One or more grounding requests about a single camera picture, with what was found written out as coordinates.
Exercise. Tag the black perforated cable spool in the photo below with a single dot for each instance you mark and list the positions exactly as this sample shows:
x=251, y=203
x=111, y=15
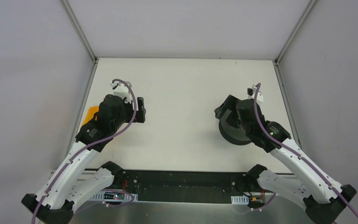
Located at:
x=233, y=135

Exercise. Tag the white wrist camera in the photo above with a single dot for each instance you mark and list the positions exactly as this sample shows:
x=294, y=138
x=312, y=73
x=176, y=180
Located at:
x=121, y=90
x=254, y=93

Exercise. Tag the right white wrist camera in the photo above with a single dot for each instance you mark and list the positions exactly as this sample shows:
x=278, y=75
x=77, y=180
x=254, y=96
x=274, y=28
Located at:
x=254, y=93

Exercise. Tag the right white cable duct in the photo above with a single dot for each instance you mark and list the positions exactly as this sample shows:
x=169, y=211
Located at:
x=240, y=200

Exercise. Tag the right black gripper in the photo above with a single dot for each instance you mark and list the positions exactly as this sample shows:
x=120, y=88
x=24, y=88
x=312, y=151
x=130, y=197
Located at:
x=225, y=110

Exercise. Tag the white cable duct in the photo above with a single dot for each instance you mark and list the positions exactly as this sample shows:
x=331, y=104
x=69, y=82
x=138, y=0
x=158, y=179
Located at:
x=240, y=200
x=110, y=196

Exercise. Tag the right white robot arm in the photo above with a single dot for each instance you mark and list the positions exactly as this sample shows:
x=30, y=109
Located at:
x=320, y=196

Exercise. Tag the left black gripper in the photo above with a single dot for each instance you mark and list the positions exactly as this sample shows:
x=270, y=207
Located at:
x=139, y=109

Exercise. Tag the left white cable duct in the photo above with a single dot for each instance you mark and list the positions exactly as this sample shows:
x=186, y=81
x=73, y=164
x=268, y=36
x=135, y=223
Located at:
x=110, y=196

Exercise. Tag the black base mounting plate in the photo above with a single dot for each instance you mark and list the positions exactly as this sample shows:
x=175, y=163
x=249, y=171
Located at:
x=187, y=187

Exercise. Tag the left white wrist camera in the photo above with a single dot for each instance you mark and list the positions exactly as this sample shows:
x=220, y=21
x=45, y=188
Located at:
x=121, y=90

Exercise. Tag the yellow plastic bin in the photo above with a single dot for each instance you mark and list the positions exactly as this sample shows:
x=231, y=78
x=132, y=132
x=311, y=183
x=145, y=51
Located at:
x=90, y=114

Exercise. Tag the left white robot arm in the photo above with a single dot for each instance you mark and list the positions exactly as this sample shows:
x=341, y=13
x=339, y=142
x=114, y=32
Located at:
x=60, y=198

